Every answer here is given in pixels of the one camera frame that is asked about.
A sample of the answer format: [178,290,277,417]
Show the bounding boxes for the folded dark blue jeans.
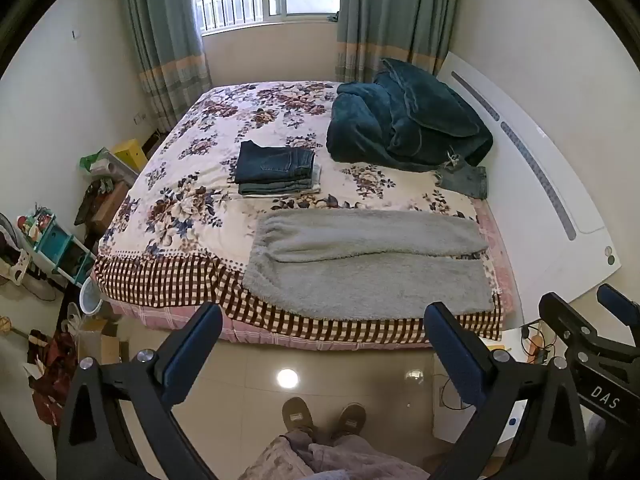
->
[234,141,317,185]

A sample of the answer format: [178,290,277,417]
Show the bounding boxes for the pink checked bed sheet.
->
[111,199,517,352]

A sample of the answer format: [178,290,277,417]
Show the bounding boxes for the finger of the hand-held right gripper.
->
[597,283,640,323]
[538,291,608,361]

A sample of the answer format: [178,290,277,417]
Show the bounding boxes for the grey denim shorts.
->
[434,152,488,200]

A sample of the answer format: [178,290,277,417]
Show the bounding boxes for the grey fleece pants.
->
[242,208,495,320]

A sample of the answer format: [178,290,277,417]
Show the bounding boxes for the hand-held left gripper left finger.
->
[56,302,224,480]

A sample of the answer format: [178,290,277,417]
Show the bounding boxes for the green plastic bag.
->
[79,147,120,176]

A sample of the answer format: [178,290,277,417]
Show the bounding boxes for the red patterned cloth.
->
[27,330,80,427]

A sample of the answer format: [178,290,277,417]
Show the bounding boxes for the floral checked bed quilt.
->
[92,81,503,341]

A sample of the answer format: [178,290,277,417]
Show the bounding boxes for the green curtain with orange band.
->
[336,0,463,86]
[120,0,213,133]

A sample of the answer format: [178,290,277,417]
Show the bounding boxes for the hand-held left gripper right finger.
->
[424,302,588,480]

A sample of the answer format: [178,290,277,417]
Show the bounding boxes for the grey slipper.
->
[333,402,367,442]
[281,397,317,442]

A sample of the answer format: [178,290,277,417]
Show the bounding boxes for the person's pajama legs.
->
[239,430,432,480]

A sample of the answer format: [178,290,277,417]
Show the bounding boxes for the white bucket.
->
[77,276,105,315]

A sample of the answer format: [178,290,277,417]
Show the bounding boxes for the white baby chair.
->
[0,212,35,287]

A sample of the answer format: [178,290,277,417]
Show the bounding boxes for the teal toy shelf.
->
[30,210,97,288]

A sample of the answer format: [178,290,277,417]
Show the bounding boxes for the white nightstand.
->
[432,329,532,457]

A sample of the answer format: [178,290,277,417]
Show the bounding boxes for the white shoes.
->
[64,302,97,335]

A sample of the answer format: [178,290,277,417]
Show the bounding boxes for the cardboard box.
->
[77,319,122,367]

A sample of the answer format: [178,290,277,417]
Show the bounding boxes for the folded grey-blue pants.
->
[239,162,323,197]

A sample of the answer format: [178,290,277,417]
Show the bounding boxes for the dark green fleece blanket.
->
[326,57,495,173]

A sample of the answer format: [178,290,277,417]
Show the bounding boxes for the yellow box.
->
[112,139,149,173]

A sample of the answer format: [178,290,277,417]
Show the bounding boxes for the white headboard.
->
[435,51,622,311]

